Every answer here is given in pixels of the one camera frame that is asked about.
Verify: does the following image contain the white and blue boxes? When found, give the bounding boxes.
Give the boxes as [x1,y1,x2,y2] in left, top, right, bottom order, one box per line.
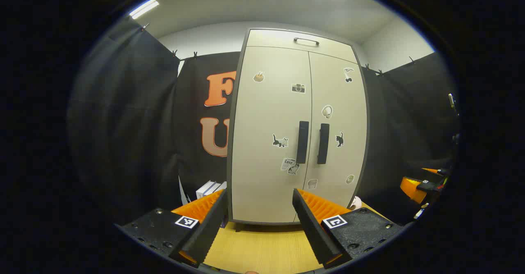
[196,180,227,201]

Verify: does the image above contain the black door handle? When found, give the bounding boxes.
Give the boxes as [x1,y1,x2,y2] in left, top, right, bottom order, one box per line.
[296,121,309,164]
[317,123,330,164]

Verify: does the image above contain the beige cabinet door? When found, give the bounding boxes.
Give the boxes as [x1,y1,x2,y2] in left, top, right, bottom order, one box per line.
[231,46,312,224]
[295,52,368,222]

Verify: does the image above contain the black backdrop cloth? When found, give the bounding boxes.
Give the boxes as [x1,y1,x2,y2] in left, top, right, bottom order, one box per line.
[68,18,461,225]

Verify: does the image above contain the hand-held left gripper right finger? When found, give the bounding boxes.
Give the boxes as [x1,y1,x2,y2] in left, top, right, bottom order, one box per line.
[292,188,406,269]

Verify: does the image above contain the ceiling strip light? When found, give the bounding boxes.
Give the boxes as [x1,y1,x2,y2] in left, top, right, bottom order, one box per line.
[129,0,160,19]

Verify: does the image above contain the beige double-door shoe cabinet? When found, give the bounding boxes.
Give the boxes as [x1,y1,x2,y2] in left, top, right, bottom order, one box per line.
[227,28,370,230]

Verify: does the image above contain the beige cabinet drawer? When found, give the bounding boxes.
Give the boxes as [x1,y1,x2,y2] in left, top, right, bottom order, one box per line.
[246,30,358,64]

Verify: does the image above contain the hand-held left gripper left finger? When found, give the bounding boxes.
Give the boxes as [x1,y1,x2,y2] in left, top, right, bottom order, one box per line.
[115,189,229,268]

